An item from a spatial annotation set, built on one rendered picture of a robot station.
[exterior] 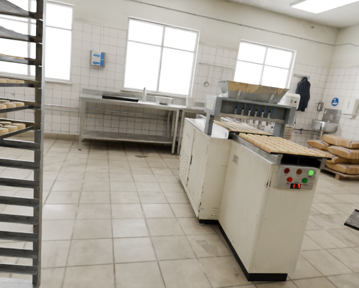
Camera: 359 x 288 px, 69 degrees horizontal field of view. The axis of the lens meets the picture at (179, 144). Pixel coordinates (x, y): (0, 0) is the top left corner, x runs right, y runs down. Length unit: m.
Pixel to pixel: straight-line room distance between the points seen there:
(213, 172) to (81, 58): 3.61
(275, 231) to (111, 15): 4.48
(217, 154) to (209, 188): 0.32
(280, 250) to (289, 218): 0.23
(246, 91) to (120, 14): 3.49
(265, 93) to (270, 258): 1.30
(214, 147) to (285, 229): 0.84
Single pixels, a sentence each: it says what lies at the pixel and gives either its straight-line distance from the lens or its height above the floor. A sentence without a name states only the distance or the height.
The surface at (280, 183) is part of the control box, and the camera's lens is 1.69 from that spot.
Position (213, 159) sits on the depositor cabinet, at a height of 0.65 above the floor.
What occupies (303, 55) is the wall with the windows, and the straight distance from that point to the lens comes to 6.78.
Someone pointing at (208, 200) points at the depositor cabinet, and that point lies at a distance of 2.38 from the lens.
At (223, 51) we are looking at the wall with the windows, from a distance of 5.72.
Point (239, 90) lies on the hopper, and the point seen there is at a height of 1.26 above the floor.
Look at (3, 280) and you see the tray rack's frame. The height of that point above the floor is 0.15.
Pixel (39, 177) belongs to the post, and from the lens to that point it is 1.37.
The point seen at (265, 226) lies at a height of 0.43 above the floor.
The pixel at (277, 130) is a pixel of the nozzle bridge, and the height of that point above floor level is 0.95.
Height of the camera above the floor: 1.20
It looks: 12 degrees down
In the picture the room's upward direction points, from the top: 8 degrees clockwise
